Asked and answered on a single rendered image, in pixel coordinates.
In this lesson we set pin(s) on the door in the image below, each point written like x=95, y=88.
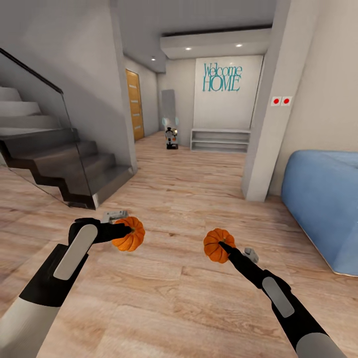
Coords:
x=135, y=105

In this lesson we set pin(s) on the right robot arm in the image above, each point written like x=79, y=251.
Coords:
x=306, y=336

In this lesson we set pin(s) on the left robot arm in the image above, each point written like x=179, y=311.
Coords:
x=27, y=322

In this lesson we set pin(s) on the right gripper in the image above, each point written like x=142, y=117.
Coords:
x=241, y=263

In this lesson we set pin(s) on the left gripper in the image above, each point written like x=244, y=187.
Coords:
x=117, y=231

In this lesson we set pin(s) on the sofa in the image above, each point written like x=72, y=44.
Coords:
x=320, y=190

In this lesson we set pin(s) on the pumpkin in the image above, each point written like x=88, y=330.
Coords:
x=132, y=240
x=212, y=247

